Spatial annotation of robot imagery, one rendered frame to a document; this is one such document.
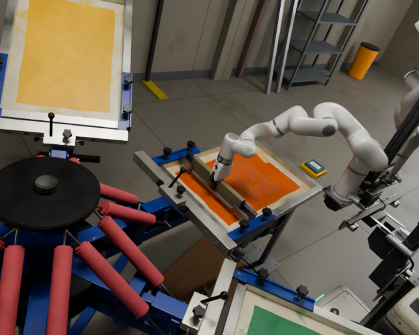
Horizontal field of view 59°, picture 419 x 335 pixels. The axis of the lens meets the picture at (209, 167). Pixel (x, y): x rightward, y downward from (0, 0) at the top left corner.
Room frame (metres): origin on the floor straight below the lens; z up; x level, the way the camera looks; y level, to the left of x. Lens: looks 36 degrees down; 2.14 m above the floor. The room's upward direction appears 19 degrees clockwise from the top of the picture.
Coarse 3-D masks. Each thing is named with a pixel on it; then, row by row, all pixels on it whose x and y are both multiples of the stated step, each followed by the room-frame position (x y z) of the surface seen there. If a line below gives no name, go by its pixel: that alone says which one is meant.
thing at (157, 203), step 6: (162, 198) 1.19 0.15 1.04; (144, 204) 1.12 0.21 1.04; (150, 204) 1.14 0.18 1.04; (156, 204) 1.15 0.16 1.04; (162, 204) 1.16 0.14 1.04; (168, 204) 1.17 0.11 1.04; (144, 210) 1.10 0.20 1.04; (150, 210) 1.10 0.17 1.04; (156, 210) 1.11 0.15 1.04; (162, 210) 1.14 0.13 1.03; (156, 216) 1.12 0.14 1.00
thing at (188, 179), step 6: (240, 156) 1.85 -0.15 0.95; (258, 156) 1.91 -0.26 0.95; (210, 162) 1.69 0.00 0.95; (252, 162) 1.83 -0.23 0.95; (258, 162) 1.85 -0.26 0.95; (264, 168) 1.81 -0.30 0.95; (186, 174) 1.52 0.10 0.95; (192, 174) 1.53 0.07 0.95; (186, 180) 1.47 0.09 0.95; (192, 180) 1.49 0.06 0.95; (198, 180) 1.50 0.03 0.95; (228, 180) 1.59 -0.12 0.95; (192, 186) 1.44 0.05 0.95; (198, 186) 1.46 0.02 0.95; (204, 186) 1.47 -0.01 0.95; (198, 192) 1.41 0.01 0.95; (204, 192) 1.43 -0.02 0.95; (210, 192) 1.44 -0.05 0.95
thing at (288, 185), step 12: (276, 168) 1.85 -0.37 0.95; (276, 180) 1.73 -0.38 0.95; (288, 180) 1.77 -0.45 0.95; (240, 192) 1.52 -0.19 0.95; (276, 192) 1.62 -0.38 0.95; (288, 192) 1.66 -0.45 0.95; (216, 204) 1.37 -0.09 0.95; (252, 204) 1.46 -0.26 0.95; (264, 204) 1.49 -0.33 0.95; (228, 216) 1.32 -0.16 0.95
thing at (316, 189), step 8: (216, 144) 1.83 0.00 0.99; (256, 144) 2.03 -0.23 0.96; (264, 144) 2.01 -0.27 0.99; (208, 152) 1.75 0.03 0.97; (272, 152) 1.95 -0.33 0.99; (176, 160) 1.56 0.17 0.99; (280, 160) 1.91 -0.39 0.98; (288, 160) 1.92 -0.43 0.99; (288, 168) 1.87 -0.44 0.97; (296, 168) 1.87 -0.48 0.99; (296, 176) 1.83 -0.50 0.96; (304, 176) 1.81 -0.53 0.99; (312, 184) 1.77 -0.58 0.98; (304, 192) 1.66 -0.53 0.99; (312, 192) 1.68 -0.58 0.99; (320, 192) 1.74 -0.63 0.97; (296, 200) 1.57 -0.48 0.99; (304, 200) 1.60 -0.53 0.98; (280, 208) 1.46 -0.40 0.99; (288, 208) 1.48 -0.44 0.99; (280, 216) 1.44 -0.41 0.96
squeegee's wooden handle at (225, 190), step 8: (192, 160) 1.54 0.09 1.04; (200, 160) 1.53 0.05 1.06; (192, 168) 1.53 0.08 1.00; (200, 168) 1.50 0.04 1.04; (208, 168) 1.49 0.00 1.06; (200, 176) 1.49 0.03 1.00; (208, 176) 1.46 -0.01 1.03; (224, 184) 1.41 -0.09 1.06; (224, 192) 1.39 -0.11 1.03; (232, 192) 1.37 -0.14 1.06; (232, 200) 1.36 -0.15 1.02; (240, 200) 1.34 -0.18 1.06; (240, 208) 1.34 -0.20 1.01
